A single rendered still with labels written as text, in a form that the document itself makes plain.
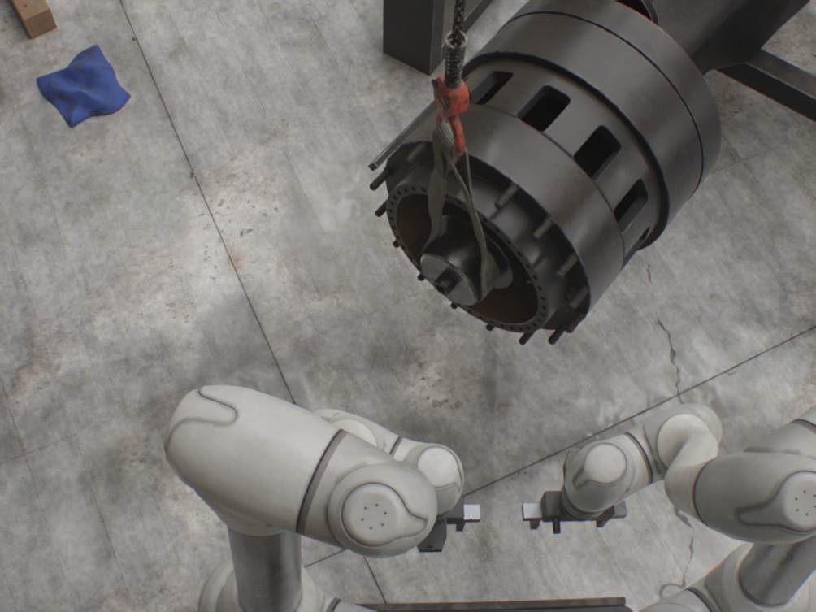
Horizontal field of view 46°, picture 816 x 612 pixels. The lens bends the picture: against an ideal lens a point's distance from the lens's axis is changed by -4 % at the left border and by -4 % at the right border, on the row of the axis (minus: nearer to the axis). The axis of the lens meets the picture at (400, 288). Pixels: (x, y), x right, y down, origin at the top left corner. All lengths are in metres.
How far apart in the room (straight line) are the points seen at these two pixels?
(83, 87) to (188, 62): 0.36
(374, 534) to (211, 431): 0.22
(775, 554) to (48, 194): 2.45
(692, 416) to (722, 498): 0.53
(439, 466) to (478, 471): 1.12
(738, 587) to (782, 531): 0.56
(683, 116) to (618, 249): 0.30
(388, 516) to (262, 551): 0.30
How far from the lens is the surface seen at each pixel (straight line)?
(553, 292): 1.92
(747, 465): 1.21
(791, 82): 2.78
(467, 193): 1.69
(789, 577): 1.61
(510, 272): 1.99
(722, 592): 1.75
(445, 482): 1.63
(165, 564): 2.72
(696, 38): 2.33
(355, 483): 1.07
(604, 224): 1.91
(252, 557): 1.36
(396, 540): 1.09
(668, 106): 2.03
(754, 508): 1.18
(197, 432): 1.15
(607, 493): 1.68
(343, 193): 3.11
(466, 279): 1.93
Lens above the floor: 2.61
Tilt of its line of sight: 63 degrees down
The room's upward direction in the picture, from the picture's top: 2 degrees clockwise
